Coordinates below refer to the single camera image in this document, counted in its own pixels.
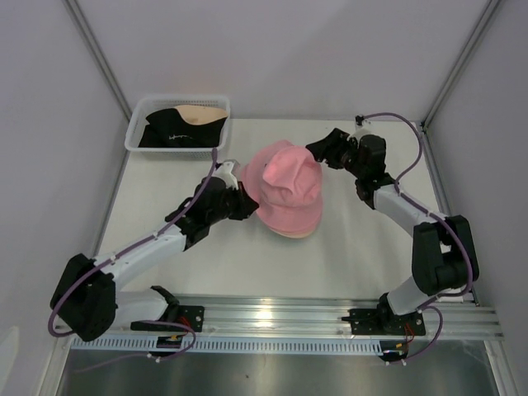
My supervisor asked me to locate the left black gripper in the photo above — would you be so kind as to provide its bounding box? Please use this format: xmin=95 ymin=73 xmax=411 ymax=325
xmin=207 ymin=181 xmax=259 ymax=225

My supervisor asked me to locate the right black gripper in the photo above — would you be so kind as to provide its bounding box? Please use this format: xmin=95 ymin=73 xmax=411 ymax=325
xmin=305 ymin=128 xmax=365 ymax=179

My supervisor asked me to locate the pink bucket hat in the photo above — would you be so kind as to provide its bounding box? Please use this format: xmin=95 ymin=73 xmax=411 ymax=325
xmin=256 ymin=200 xmax=323 ymax=232
xmin=241 ymin=140 xmax=323 ymax=206

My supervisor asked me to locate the beige bucket hat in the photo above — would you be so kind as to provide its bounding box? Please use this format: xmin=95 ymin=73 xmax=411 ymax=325
xmin=272 ymin=225 xmax=318 ymax=239

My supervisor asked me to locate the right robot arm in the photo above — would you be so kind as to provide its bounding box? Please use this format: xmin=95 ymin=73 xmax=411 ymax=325
xmin=306 ymin=129 xmax=479 ymax=333

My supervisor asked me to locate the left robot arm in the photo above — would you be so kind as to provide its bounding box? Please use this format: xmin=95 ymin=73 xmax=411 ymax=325
xmin=48 ymin=177 xmax=258 ymax=342

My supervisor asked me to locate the black hat in basket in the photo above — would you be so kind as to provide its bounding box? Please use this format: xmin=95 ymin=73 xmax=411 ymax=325
xmin=139 ymin=107 xmax=228 ymax=149

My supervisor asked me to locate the white plastic basket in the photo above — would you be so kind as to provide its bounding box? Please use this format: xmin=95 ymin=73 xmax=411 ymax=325
xmin=125 ymin=94 xmax=230 ymax=159

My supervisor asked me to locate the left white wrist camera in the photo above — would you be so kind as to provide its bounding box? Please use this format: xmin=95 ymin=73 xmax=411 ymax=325
xmin=212 ymin=159 xmax=240 ymax=189

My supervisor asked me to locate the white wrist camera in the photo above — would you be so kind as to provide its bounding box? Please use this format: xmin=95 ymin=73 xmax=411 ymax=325
xmin=351 ymin=115 xmax=372 ymax=141
xmin=212 ymin=159 xmax=240 ymax=189

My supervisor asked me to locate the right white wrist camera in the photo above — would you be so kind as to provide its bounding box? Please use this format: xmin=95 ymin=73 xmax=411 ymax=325
xmin=351 ymin=115 xmax=372 ymax=141

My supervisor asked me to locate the aluminium mounting rail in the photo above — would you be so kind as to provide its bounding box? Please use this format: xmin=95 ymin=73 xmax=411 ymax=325
xmin=54 ymin=293 xmax=504 ymax=339

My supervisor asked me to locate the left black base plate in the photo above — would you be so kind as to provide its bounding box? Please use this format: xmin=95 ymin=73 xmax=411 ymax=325
xmin=130 ymin=305 xmax=205 ymax=332

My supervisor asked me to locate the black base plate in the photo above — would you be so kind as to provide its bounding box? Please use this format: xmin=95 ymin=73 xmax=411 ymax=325
xmin=341 ymin=309 xmax=426 ymax=336
xmin=130 ymin=305 xmax=205 ymax=332

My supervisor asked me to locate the white slotted cable duct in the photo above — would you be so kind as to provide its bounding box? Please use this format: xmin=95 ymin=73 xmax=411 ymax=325
xmin=71 ymin=335 xmax=383 ymax=356

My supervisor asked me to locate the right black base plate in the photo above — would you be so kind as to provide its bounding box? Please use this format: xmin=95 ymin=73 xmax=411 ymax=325
xmin=341 ymin=309 xmax=426 ymax=336

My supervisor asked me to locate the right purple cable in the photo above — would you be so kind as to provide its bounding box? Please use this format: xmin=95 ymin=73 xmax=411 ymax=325
xmin=356 ymin=111 xmax=474 ymax=365

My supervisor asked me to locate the right aluminium corner post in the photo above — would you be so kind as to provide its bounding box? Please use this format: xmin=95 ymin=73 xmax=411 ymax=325
xmin=421 ymin=0 xmax=505 ymax=134

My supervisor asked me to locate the aluminium corner post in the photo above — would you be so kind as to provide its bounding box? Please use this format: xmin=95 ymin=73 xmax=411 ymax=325
xmin=62 ymin=0 xmax=132 ymax=120
xmin=421 ymin=0 xmax=505 ymax=134

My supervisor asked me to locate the left aluminium corner post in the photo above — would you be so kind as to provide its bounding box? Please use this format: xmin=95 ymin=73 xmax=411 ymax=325
xmin=62 ymin=0 xmax=132 ymax=120

